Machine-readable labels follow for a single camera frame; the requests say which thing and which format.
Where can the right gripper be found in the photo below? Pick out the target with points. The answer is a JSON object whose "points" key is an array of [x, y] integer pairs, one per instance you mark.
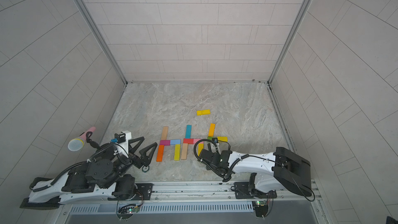
{"points": [[208, 167]]}

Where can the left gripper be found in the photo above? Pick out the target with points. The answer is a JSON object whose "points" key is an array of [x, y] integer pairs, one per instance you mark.
{"points": [[138, 162]]}

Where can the magenta block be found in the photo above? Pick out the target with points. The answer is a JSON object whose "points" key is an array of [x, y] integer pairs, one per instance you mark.
{"points": [[165, 142]]}

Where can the natural wood block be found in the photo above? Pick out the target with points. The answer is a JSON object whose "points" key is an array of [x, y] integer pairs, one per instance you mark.
{"points": [[184, 151], [164, 133]]}

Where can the pink block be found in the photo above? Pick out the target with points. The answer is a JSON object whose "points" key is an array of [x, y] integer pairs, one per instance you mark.
{"points": [[197, 141]]}

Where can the amber orange block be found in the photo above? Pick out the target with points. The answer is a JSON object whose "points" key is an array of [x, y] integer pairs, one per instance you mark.
{"points": [[211, 130]]}

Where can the red block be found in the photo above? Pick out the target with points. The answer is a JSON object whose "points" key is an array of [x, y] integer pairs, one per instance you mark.
{"points": [[188, 141]]}

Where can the light blue block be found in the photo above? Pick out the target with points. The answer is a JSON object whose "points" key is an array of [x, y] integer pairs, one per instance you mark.
{"points": [[175, 142]]}

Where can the teal block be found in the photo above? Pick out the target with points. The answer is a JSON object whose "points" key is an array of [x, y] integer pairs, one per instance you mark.
{"points": [[188, 131]]}

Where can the small yellow block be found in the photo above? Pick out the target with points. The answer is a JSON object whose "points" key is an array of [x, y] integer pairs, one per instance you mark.
{"points": [[222, 139]]}

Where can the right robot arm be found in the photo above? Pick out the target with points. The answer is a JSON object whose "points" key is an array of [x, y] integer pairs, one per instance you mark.
{"points": [[282, 169]]}

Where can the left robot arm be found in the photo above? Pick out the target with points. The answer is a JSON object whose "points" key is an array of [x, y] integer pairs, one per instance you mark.
{"points": [[48, 194]]}

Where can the left circuit board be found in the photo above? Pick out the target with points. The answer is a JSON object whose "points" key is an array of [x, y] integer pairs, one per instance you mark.
{"points": [[127, 211]]}

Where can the circuit board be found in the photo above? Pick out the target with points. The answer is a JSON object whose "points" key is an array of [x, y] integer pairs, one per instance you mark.
{"points": [[127, 211], [261, 208]]}

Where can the right circuit board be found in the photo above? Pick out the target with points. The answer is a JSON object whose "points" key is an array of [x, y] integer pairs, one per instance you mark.
{"points": [[261, 208]]}

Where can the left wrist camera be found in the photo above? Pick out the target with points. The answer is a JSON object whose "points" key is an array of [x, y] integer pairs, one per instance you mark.
{"points": [[119, 138]]}

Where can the aluminium mounting rail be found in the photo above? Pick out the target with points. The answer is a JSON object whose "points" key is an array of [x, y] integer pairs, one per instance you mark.
{"points": [[177, 191]]}

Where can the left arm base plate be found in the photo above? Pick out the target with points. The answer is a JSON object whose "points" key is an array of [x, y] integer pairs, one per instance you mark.
{"points": [[142, 191]]}

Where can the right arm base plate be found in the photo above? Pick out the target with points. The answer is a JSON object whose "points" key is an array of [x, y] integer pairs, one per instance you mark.
{"points": [[245, 190]]}

